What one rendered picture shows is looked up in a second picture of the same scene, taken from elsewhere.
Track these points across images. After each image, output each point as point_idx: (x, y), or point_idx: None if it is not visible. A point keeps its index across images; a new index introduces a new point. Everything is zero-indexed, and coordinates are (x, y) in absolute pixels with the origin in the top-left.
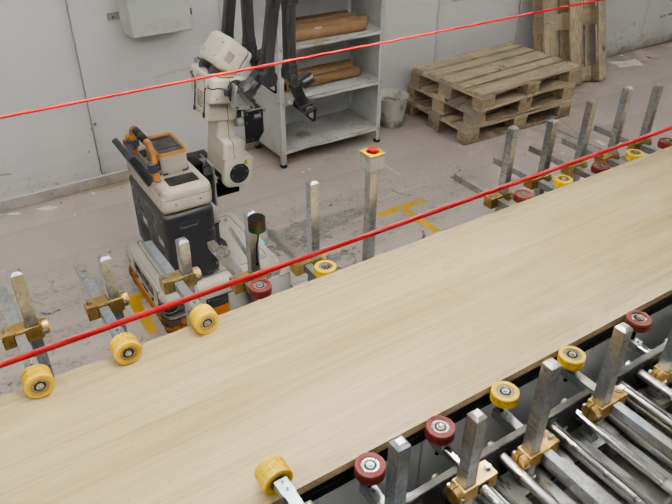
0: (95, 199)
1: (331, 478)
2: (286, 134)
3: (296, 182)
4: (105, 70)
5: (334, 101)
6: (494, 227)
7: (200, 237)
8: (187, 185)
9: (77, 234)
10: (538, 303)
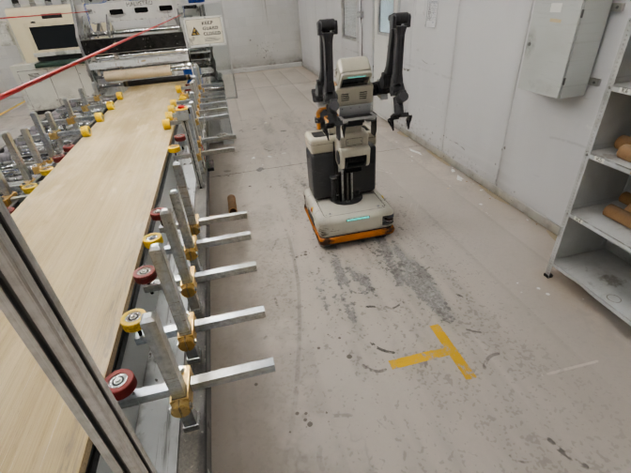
0: (471, 190)
1: None
2: (605, 267)
3: (510, 280)
4: (523, 112)
5: None
6: (140, 190)
7: (310, 170)
8: (309, 135)
9: (424, 188)
10: (67, 188)
